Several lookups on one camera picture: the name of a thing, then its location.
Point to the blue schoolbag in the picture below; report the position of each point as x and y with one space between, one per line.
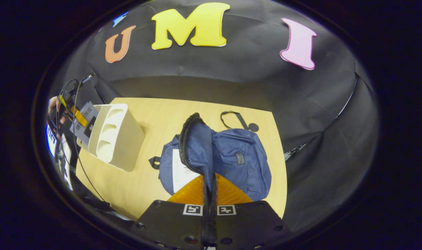
238 163

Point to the illustrated cover book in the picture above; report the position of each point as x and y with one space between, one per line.
89 116

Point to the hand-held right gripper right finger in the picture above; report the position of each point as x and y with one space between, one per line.
249 225

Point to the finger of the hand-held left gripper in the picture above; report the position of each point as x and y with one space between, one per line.
77 116

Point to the cream plastic bookshelf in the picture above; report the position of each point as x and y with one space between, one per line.
127 139

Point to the plain white book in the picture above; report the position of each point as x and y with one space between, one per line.
179 173

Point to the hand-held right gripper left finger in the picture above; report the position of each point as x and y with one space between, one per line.
172 225

